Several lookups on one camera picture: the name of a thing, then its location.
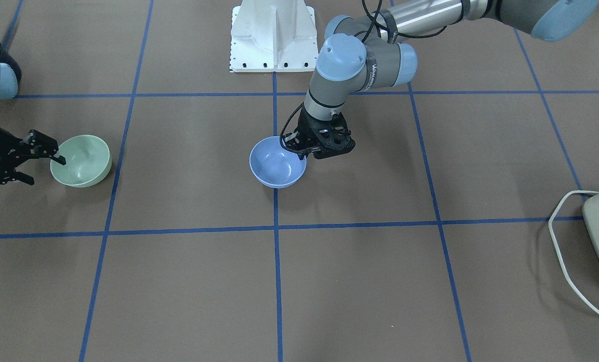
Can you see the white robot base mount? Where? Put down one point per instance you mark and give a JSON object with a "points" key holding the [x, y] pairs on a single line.
{"points": [[273, 36]]}

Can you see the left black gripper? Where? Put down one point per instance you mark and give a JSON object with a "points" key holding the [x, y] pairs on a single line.
{"points": [[308, 126]]}

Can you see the green bowl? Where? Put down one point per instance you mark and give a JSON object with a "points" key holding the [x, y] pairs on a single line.
{"points": [[88, 160]]}

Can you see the blue bowl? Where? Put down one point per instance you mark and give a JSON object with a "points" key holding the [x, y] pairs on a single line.
{"points": [[274, 166]]}

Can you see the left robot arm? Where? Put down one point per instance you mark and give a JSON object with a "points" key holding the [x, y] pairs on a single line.
{"points": [[372, 52]]}

